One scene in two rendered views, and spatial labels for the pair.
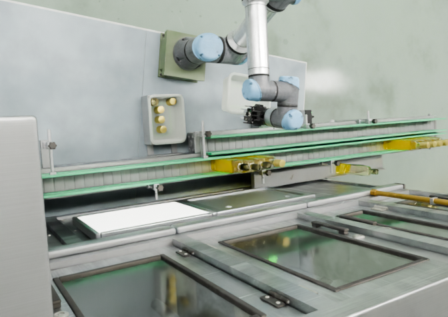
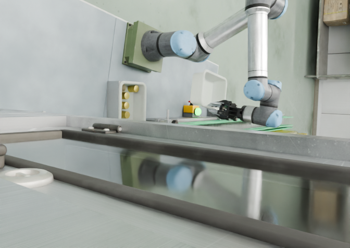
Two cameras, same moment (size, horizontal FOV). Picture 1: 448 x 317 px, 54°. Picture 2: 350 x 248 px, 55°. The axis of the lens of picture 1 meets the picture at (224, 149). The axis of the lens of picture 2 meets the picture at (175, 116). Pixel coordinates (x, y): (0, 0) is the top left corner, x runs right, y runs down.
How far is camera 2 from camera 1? 0.79 m
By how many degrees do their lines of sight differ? 22
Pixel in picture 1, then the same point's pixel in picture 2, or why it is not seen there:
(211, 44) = (188, 41)
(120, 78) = (91, 60)
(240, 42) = (211, 44)
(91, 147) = not seen: hidden behind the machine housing
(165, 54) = (135, 43)
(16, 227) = not seen: outside the picture
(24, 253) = not seen: outside the picture
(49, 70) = (27, 43)
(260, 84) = (263, 85)
